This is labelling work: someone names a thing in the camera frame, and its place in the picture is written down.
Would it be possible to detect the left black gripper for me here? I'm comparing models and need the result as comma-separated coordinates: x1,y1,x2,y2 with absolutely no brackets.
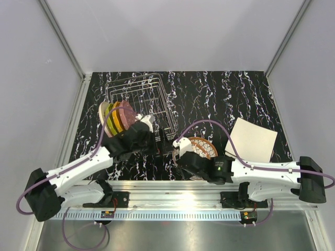
132,128,174,156

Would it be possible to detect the pink polka dot plate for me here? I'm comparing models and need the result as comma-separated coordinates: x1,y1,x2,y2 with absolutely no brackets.
118,100,137,130

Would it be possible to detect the orange polka dot plate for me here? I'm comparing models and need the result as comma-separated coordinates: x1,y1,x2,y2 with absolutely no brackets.
112,101,125,132

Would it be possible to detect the green polka dot plate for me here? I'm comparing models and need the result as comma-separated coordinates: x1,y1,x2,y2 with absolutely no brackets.
105,103,118,136

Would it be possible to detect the metal wire dish rack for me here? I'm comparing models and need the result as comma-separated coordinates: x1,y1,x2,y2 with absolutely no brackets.
105,73,177,155

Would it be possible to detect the cream round plate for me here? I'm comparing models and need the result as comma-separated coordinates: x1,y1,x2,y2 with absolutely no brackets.
98,101,112,138

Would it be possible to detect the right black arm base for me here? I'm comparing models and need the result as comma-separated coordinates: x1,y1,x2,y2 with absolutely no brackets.
220,191,268,210

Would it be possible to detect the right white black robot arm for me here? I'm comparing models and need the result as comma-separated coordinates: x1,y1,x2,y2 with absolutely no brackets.
175,152,327,208

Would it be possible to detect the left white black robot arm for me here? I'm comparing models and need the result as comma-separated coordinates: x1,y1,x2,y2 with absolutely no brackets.
24,121,156,222

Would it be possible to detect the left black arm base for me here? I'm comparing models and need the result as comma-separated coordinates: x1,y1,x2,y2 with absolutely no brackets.
83,191,130,209

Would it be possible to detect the white square plate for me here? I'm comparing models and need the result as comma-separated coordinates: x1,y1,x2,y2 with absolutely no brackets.
230,118,277,163

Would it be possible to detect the black marble pattern mat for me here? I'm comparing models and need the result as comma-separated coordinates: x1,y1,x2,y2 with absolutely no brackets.
77,71,299,181

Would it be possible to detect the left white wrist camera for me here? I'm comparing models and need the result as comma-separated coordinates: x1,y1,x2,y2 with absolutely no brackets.
135,114,155,133

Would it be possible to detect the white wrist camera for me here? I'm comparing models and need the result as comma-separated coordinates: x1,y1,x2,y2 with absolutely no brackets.
172,137,193,160
135,114,155,133

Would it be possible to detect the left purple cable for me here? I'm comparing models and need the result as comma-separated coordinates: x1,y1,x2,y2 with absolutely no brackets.
16,109,116,249

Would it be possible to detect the purple cable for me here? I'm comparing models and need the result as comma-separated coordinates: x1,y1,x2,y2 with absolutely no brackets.
174,119,335,225
16,109,116,249

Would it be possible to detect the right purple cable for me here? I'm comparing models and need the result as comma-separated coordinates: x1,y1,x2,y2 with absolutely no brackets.
174,119,335,225

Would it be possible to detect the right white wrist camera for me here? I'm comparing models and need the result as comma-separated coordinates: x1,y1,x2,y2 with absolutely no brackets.
172,137,193,160

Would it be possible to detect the aluminium mounting rail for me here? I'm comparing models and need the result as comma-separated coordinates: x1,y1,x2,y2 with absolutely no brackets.
35,179,319,213

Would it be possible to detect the white slotted cable duct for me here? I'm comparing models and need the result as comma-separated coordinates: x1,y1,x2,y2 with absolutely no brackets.
52,210,241,221

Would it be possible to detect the left aluminium frame post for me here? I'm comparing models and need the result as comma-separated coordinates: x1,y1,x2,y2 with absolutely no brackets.
37,0,86,82

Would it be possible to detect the aluminium frame post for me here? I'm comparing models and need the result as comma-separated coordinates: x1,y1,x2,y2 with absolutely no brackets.
265,0,313,78
37,0,86,82

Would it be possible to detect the right aluminium frame post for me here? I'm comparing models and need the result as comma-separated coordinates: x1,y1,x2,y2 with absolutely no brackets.
265,0,313,78

